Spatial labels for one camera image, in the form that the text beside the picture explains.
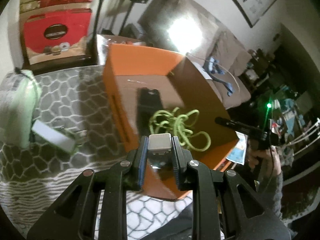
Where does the grey patterned blanket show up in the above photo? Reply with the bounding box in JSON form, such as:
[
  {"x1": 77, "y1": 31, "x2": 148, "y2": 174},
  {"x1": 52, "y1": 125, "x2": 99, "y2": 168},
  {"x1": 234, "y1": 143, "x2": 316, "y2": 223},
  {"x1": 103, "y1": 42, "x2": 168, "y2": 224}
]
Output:
[{"x1": 0, "y1": 64, "x2": 226, "y2": 240}]

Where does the neon green cord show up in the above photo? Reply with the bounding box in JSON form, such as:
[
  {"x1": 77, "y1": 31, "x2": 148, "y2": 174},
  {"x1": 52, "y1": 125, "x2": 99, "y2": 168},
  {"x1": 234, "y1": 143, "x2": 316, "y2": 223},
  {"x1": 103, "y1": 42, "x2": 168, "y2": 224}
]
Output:
[{"x1": 149, "y1": 106, "x2": 212, "y2": 152}]

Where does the white cable on sofa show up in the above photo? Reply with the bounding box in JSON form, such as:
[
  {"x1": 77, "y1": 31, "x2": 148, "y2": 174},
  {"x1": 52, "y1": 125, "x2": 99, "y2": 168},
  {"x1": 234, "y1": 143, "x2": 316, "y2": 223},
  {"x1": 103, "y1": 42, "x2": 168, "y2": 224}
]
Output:
[{"x1": 186, "y1": 52, "x2": 241, "y2": 93}]

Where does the black packaged item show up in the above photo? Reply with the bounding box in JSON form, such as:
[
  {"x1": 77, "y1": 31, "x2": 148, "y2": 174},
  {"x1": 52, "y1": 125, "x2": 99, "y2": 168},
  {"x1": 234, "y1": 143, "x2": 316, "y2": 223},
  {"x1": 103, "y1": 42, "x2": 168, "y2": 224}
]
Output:
[{"x1": 136, "y1": 87, "x2": 163, "y2": 136}]

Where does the metal key ring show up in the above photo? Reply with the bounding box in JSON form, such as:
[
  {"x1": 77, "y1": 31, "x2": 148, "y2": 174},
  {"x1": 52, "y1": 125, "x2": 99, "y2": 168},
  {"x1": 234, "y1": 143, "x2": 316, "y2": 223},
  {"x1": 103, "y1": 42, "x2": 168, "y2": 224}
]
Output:
[{"x1": 72, "y1": 129, "x2": 89, "y2": 147}]

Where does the light green wipes pack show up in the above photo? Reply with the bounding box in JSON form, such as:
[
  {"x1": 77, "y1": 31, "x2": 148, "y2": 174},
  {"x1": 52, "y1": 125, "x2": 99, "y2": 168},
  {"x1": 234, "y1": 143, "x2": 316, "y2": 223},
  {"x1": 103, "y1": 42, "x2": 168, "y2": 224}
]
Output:
[{"x1": 1, "y1": 70, "x2": 42, "y2": 148}]

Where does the silver charger adapter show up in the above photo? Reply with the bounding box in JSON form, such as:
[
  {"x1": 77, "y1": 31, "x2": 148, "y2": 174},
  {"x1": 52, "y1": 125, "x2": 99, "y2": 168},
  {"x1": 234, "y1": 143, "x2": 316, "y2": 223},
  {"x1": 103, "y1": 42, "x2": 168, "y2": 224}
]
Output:
[{"x1": 148, "y1": 133, "x2": 172, "y2": 154}]

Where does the red collection gift bag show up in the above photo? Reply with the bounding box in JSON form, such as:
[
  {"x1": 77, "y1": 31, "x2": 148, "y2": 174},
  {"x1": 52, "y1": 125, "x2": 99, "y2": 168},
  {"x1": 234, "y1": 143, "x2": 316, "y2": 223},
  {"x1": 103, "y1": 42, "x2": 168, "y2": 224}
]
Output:
[{"x1": 19, "y1": 3, "x2": 92, "y2": 65}]

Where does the blue cloth on sofa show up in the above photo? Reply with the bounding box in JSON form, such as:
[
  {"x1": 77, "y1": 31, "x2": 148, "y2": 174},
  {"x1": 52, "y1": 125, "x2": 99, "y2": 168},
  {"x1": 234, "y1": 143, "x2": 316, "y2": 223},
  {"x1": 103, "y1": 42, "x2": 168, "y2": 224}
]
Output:
[{"x1": 202, "y1": 56, "x2": 234, "y2": 96}]

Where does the white green power bank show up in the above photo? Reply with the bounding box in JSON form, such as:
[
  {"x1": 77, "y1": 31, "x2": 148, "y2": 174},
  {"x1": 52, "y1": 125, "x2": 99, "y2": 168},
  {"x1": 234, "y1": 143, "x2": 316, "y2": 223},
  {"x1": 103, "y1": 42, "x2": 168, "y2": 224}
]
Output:
[{"x1": 31, "y1": 120, "x2": 76, "y2": 154}]

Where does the person right hand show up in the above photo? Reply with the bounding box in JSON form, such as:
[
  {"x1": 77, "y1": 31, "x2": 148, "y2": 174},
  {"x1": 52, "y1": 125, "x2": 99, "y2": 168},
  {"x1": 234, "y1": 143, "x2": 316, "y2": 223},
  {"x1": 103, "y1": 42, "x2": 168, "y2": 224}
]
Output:
[{"x1": 247, "y1": 146, "x2": 281, "y2": 178}]

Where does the beige sofa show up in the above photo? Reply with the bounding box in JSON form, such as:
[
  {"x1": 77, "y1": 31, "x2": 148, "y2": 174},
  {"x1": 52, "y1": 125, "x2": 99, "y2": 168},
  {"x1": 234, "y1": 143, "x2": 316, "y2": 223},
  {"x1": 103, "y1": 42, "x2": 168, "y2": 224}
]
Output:
[{"x1": 138, "y1": 0, "x2": 251, "y2": 109}]

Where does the orange cardboard fruit box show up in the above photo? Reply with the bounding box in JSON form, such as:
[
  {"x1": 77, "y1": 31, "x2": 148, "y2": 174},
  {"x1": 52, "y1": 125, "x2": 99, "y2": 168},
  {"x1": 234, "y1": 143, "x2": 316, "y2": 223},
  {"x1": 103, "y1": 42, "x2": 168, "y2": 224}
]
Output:
[{"x1": 102, "y1": 43, "x2": 240, "y2": 202}]

